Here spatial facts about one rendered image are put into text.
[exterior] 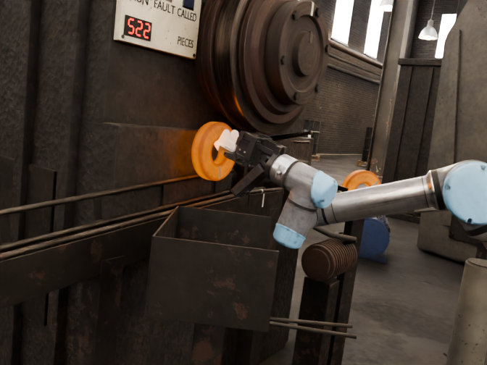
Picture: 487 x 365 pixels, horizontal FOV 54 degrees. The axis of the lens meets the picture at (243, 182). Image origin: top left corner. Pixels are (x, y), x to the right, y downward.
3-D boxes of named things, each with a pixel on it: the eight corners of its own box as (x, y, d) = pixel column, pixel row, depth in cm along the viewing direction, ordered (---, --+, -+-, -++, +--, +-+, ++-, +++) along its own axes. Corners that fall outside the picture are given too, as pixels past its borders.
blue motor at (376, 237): (341, 260, 337) (348, 213, 332) (346, 242, 391) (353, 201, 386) (386, 269, 329) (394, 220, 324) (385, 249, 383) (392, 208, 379)
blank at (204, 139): (190, 123, 119) (200, 124, 117) (228, 119, 132) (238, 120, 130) (190, 183, 123) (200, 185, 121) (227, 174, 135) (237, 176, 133)
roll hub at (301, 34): (257, 98, 125) (271, -12, 121) (308, 107, 148) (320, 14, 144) (275, 100, 122) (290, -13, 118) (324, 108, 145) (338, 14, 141)
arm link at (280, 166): (294, 187, 117) (277, 190, 110) (280, 179, 119) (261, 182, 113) (304, 159, 115) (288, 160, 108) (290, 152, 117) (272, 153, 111)
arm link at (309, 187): (315, 214, 105) (330, 179, 103) (276, 193, 111) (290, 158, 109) (330, 211, 112) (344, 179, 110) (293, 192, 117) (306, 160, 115)
